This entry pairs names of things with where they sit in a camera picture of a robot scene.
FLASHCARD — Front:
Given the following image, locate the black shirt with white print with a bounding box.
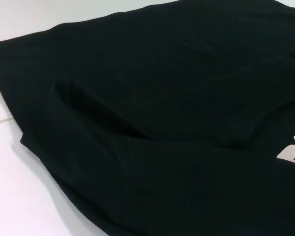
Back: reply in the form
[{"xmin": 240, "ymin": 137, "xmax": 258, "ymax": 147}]
[{"xmin": 0, "ymin": 0, "xmax": 295, "ymax": 236}]

